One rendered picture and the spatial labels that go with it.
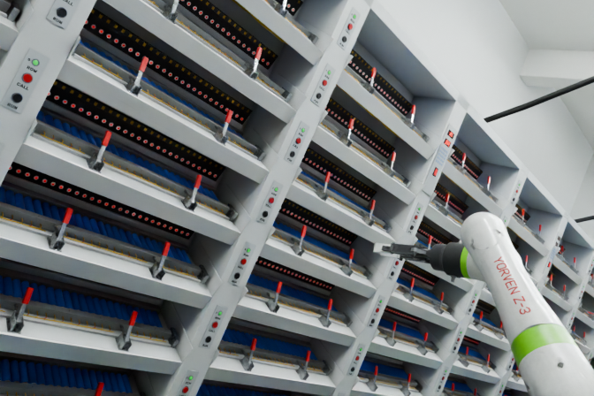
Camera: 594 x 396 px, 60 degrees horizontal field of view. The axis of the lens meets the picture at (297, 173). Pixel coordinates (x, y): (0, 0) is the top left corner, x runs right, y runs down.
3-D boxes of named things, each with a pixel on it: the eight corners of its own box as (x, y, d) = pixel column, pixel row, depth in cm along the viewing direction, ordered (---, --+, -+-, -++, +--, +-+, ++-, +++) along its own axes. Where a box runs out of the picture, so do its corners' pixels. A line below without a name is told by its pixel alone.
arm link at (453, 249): (478, 246, 144) (464, 236, 137) (471, 287, 141) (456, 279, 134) (458, 244, 148) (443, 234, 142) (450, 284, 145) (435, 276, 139)
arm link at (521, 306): (520, 365, 106) (574, 346, 103) (504, 337, 100) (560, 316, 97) (462, 242, 135) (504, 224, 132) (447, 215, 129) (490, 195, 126)
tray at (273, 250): (369, 298, 190) (385, 278, 189) (255, 255, 149) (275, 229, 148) (340, 264, 205) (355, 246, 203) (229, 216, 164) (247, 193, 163)
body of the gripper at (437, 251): (438, 267, 139) (408, 262, 146) (453, 275, 145) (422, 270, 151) (444, 240, 141) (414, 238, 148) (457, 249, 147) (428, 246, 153)
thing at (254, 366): (328, 396, 186) (352, 368, 184) (199, 378, 145) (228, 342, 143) (301, 354, 201) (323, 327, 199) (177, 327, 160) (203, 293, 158)
